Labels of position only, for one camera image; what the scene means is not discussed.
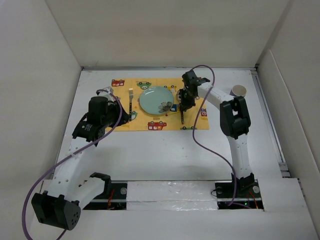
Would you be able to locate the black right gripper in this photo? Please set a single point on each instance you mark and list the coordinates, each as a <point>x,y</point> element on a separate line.
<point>185,105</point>

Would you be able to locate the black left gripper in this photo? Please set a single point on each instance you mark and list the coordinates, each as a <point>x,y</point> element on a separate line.
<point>114,106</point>

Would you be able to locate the silver spoon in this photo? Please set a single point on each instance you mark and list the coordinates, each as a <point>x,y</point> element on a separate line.
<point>182,117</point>

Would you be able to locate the black handled fork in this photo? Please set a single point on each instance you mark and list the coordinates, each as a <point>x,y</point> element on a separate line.
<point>131,96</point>

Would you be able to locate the yellow cartoon print cloth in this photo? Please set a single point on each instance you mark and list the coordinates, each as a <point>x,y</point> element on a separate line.
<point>171,121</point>

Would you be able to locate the light green floral plate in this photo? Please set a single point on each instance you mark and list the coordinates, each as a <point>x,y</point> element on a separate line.
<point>156,100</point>

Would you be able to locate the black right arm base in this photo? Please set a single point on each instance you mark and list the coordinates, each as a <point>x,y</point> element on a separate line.
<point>246,194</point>

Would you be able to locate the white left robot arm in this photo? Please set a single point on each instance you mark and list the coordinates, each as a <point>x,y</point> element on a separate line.
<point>76,182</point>

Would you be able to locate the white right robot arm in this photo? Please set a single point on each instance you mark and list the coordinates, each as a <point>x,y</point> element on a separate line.
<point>234,120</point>

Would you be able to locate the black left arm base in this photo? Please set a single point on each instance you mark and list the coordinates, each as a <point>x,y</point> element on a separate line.
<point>115,199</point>

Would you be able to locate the white lavender cup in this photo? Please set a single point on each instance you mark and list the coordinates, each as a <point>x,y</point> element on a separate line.
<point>238,91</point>

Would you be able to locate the aluminium table edge rail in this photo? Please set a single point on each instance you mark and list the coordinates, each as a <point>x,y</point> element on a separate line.
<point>270,126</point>

